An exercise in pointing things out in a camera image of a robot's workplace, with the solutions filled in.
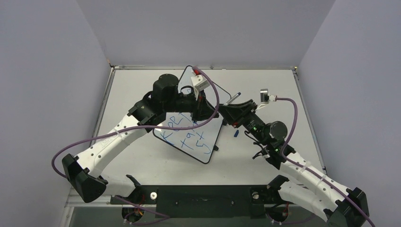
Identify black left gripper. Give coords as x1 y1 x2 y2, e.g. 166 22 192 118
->
164 87 219 123

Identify blue whiteboard marker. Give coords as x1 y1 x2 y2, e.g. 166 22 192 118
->
224 92 241 105

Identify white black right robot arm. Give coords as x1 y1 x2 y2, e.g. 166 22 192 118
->
218 97 374 227

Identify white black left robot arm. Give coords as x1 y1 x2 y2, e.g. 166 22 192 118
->
62 70 219 203

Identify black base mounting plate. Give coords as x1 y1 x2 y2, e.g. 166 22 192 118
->
110 185 287 218

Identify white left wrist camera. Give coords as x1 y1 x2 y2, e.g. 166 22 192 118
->
191 66 210 100

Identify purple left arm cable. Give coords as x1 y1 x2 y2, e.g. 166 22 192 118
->
51 66 220 226

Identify aluminium front frame rail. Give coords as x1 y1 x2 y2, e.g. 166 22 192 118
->
65 194 157 208

